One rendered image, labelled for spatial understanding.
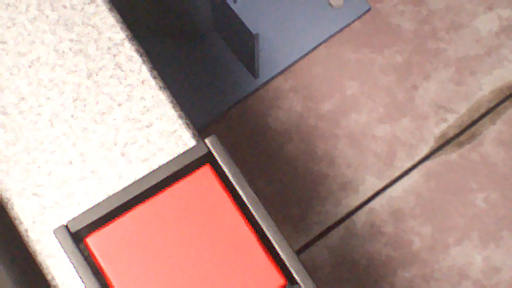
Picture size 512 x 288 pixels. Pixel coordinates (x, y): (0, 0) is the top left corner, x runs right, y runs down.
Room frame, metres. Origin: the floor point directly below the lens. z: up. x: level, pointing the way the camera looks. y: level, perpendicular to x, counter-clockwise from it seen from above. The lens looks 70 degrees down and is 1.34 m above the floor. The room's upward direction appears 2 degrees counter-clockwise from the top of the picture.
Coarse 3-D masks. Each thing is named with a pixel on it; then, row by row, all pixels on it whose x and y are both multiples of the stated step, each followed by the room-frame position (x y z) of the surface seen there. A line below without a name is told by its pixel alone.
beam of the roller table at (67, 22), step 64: (0, 0) 0.22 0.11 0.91; (64, 0) 0.22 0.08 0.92; (0, 64) 0.19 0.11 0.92; (64, 64) 0.19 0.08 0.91; (128, 64) 0.19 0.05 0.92; (0, 128) 0.16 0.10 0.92; (64, 128) 0.16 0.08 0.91; (128, 128) 0.16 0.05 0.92; (192, 128) 0.16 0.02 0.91; (0, 192) 0.13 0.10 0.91; (64, 192) 0.13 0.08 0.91; (64, 256) 0.11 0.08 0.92
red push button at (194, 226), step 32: (160, 192) 0.13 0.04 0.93; (192, 192) 0.13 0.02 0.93; (224, 192) 0.13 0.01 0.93; (128, 224) 0.11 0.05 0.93; (160, 224) 0.11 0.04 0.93; (192, 224) 0.11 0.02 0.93; (224, 224) 0.11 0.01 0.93; (96, 256) 0.10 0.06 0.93; (128, 256) 0.10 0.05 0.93; (160, 256) 0.10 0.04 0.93; (192, 256) 0.10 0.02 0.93; (224, 256) 0.10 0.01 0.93; (256, 256) 0.10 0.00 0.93
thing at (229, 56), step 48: (144, 0) 0.64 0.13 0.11; (192, 0) 0.63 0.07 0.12; (240, 0) 0.68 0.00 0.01; (288, 0) 0.68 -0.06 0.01; (336, 0) 0.67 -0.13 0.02; (144, 48) 0.62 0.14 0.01; (192, 48) 0.61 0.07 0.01; (240, 48) 0.59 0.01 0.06; (288, 48) 0.61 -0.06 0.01; (192, 96) 0.54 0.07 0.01; (240, 96) 0.54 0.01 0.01
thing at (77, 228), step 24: (216, 144) 0.15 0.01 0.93; (168, 168) 0.14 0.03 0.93; (192, 168) 0.14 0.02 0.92; (216, 168) 0.14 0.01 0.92; (120, 192) 0.13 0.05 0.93; (144, 192) 0.13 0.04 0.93; (240, 192) 0.12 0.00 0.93; (96, 216) 0.12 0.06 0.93; (264, 216) 0.11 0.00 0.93; (72, 240) 0.11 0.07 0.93; (264, 240) 0.11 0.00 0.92; (72, 264) 0.10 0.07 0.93; (288, 264) 0.09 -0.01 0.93
